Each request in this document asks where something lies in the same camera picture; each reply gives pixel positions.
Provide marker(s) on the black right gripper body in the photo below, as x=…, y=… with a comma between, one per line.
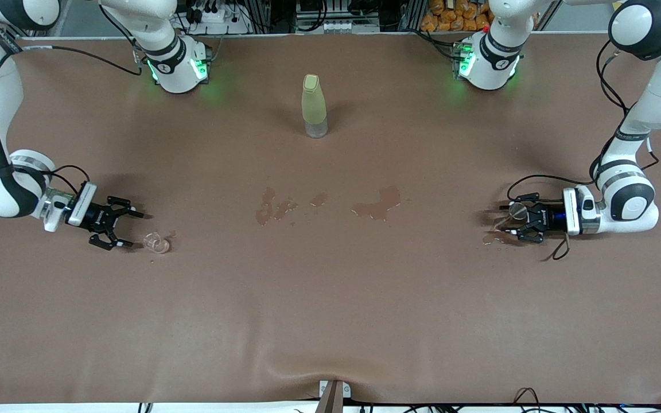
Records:
x=93, y=216

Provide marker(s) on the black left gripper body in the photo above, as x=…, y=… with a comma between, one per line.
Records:
x=546, y=220

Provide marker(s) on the steel double jigger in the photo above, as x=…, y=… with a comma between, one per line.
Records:
x=517, y=211

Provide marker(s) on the clear glass beaker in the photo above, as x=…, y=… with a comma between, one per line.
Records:
x=157, y=244

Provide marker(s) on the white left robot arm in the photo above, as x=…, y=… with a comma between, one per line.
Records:
x=629, y=201

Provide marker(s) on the spilled liquid puddle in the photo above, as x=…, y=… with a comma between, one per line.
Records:
x=385, y=201
x=319, y=199
x=264, y=213
x=494, y=238

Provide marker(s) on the orange snack packets pile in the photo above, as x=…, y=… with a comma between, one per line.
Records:
x=451, y=17

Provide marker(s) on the white power strip with plugs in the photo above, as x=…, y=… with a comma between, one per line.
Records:
x=233, y=26

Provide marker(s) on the yellow-green bottle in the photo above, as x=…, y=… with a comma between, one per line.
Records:
x=314, y=106

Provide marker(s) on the brown table cloth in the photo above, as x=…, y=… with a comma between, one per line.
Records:
x=330, y=315

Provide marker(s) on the metal table edge bracket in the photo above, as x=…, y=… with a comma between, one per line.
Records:
x=330, y=396

